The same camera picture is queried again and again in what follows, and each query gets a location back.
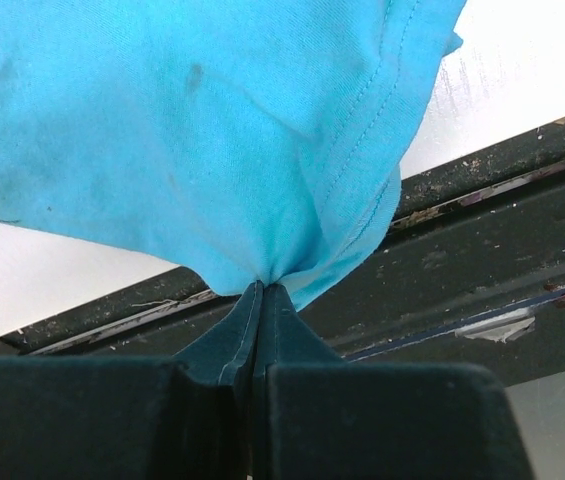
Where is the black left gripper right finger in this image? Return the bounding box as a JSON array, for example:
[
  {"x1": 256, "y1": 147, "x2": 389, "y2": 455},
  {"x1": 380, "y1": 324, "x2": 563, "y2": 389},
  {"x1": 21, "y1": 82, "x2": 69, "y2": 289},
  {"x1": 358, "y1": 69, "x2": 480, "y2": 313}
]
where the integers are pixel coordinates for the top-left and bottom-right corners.
[{"x1": 252, "y1": 285, "x2": 534, "y2": 479}]

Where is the cyan t shirt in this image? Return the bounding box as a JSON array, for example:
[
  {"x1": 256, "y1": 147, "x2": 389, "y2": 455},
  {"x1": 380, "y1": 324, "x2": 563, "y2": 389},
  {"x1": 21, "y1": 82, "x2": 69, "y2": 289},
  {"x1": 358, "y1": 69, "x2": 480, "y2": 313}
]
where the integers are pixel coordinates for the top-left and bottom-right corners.
[{"x1": 0, "y1": 1, "x2": 464, "y2": 308}]

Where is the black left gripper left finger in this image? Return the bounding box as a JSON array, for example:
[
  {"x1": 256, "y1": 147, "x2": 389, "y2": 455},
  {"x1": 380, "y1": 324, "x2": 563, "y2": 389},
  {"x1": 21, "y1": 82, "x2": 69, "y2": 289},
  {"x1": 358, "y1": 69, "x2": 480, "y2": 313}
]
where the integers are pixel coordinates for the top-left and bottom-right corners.
[{"x1": 0, "y1": 283, "x2": 264, "y2": 479}]

